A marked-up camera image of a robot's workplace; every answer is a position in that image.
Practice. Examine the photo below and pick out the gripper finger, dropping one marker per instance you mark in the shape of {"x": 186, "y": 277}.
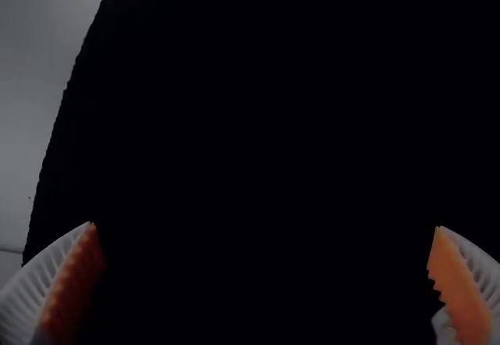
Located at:
{"x": 465, "y": 290}
{"x": 43, "y": 294}

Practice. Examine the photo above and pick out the black mat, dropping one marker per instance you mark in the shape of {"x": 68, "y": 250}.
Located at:
{"x": 254, "y": 146}

